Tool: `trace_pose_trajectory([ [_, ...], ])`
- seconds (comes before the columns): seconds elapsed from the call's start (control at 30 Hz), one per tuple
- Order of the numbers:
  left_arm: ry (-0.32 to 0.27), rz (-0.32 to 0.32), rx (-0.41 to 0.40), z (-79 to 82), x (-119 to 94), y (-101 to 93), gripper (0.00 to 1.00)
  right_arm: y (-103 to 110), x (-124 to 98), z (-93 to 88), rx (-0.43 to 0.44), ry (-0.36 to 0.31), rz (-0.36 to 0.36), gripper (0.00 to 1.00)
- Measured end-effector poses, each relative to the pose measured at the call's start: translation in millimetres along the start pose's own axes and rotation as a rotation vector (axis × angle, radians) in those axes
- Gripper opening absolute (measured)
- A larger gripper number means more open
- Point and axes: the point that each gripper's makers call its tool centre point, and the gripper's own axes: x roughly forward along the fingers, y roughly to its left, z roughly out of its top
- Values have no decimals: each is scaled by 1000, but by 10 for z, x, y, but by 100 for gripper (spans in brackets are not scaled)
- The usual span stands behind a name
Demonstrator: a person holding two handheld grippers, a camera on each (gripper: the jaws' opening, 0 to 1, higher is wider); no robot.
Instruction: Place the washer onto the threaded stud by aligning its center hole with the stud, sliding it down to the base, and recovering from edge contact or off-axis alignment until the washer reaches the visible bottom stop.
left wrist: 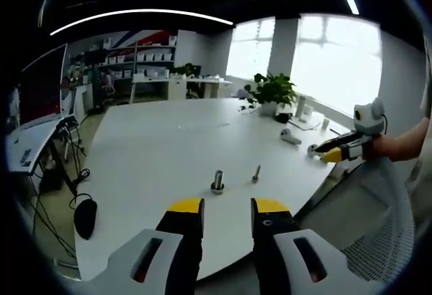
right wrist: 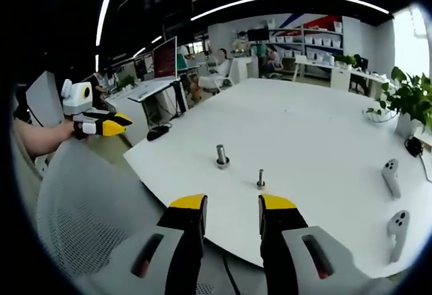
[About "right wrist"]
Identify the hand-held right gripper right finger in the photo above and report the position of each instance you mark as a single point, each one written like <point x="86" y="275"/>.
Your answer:
<point x="280" y="227"/>

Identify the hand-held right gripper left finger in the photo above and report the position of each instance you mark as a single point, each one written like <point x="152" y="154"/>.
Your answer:
<point x="185" y="234"/>

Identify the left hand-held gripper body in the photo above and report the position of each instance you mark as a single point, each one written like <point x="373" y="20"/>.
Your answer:
<point x="77" y="97"/>

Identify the small threaded stud bolt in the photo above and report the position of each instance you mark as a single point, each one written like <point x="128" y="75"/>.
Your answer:
<point x="260" y="175"/>

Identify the large black washer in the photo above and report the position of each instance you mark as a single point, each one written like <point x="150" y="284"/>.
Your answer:
<point x="217" y="162"/>

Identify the large threaded stud bolt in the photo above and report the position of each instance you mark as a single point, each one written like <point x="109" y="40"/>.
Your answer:
<point x="221" y="153"/>

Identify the person's left hand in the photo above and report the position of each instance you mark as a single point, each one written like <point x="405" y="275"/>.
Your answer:
<point x="65" y="131"/>

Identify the grey panel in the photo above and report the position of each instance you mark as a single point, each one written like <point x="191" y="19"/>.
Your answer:
<point x="44" y="99"/>

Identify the black computer mouse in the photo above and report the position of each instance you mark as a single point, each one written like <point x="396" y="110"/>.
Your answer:
<point x="158" y="133"/>

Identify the white standing desk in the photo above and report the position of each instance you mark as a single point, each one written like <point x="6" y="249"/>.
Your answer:
<point x="152" y="89"/>

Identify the grey mesh office chair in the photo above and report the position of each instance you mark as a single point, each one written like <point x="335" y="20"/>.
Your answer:
<point x="87" y="207"/>

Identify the white handheld controller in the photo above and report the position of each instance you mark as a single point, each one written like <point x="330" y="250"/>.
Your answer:
<point x="396" y="237"/>
<point x="391" y="173"/>

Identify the small black device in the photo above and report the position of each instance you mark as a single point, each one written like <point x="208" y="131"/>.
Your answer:
<point x="413" y="146"/>

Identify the long white desk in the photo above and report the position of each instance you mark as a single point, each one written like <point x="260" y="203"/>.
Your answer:
<point x="341" y="72"/>

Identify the small bushy desk plant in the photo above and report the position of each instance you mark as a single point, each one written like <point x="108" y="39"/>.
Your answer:
<point x="344" y="59"/>

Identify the potted green plant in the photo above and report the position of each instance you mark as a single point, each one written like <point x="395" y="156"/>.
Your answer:
<point x="410" y="96"/>

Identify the shelf unit with white bins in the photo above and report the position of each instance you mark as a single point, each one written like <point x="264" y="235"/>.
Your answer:
<point x="303" y="42"/>

